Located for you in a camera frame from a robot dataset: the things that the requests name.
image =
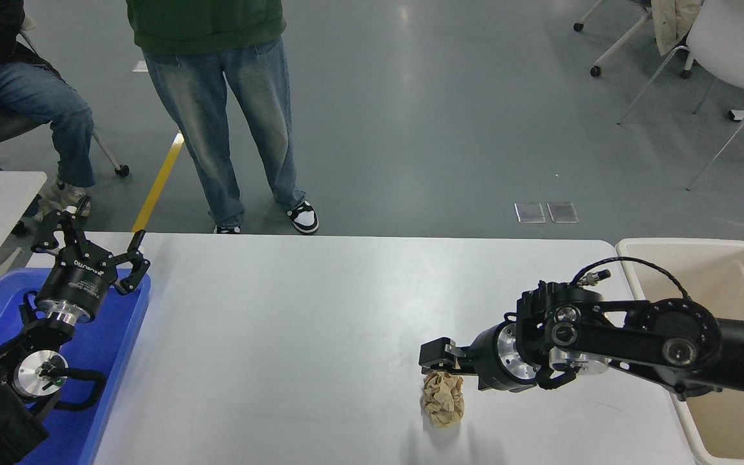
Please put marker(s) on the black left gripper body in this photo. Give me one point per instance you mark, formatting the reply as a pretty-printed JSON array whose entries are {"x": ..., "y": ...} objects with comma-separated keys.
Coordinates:
[{"x": 78, "y": 284}]

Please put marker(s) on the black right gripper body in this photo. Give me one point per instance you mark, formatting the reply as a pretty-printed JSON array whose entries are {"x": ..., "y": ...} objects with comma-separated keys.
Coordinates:
[{"x": 487, "y": 361}]

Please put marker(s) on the tan paper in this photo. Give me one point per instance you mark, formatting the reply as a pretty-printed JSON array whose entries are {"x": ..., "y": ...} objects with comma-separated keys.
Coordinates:
[{"x": 443, "y": 400}]

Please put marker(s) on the black castor wheel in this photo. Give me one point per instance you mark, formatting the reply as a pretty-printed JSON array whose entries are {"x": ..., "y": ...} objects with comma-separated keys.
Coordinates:
[{"x": 20, "y": 227}]

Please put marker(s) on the blue plastic tray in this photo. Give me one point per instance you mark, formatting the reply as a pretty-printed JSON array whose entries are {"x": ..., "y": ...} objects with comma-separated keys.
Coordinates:
[{"x": 113, "y": 361}]

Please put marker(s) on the yellow floor tape line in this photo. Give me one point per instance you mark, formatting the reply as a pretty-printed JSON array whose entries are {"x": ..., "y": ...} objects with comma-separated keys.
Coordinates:
[{"x": 159, "y": 181}]

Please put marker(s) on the grey office chair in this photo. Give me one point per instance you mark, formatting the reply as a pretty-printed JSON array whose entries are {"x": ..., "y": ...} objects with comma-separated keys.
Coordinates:
[{"x": 13, "y": 129}]

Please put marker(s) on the person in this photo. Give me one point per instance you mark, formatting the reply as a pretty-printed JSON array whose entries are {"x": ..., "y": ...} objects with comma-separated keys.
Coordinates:
[
  {"x": 23, "y": 97},
  {"x": 217, "y": 97}
]

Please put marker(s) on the metal floor plate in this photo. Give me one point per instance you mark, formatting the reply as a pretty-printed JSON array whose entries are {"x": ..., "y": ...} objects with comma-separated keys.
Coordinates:
[
  {"x": 563, "y": 212},
  {"x": 530, "y": 213}
]

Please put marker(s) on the large pale plastic bin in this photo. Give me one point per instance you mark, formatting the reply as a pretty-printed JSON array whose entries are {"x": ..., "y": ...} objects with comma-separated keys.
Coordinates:
[{"x": 721, "y": 271}]

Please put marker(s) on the white rolling stand legs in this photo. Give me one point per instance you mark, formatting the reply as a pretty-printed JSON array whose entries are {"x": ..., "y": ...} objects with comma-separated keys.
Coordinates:
[{"x": 596, "y": 71}]

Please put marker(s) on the beige coat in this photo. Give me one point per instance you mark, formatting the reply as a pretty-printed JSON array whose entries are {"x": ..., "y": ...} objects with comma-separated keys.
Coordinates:
[{"x": 672, "y": 26}]

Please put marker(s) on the white plastic chair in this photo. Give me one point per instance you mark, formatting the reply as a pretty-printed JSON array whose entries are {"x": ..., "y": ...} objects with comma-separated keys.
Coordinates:
[{"x": 733, "y": 45}]

